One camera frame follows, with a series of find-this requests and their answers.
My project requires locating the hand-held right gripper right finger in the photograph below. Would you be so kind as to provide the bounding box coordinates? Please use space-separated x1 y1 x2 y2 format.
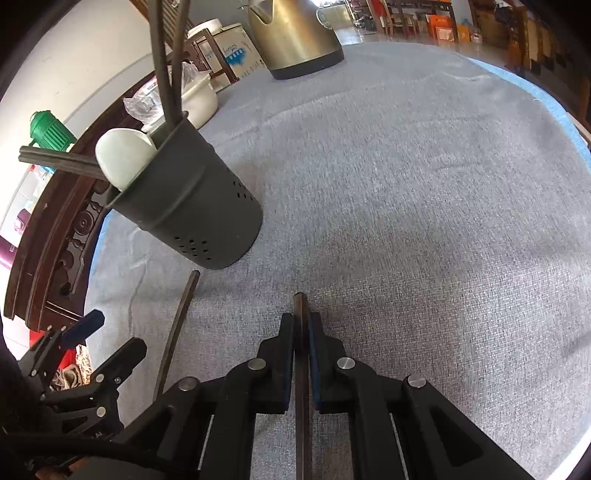
308 313 536 480

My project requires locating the grey perforated utensil holder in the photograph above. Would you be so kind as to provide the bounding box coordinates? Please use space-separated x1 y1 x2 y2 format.
105 111 264 271

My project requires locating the white box with blue print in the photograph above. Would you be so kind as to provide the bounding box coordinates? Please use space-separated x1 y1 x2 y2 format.
187 18 264 85

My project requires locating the white plastic spoon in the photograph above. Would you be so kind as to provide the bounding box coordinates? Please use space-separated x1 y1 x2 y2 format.
95 128 158 191

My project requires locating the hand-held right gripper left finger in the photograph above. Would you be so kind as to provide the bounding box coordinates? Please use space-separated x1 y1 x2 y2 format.
121 313 296 480

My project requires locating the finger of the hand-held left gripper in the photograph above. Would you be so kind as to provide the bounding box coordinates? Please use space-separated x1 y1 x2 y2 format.
28 310 105 371
44 337 148 408

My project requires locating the grey tablecloth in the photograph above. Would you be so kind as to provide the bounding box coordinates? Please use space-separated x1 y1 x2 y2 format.
83 41 591 480

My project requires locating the purple plastic container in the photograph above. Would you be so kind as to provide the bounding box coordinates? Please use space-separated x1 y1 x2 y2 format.
0 208 29 269

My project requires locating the wooden staircase railing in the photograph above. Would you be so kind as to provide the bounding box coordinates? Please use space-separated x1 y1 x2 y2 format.
505 0 591 121

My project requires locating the stack of orange boxes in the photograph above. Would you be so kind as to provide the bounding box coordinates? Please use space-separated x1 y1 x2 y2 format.
425 13 485 44

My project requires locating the golden electric kettle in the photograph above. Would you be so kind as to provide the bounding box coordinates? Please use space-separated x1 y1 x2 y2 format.
247 0 345 81

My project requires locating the clear plastic bag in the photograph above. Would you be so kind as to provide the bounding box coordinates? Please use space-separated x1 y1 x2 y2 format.
124 62 200 125

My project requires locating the carved dark wooden chair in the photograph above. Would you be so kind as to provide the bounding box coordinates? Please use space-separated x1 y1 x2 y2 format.
2 76 162 332

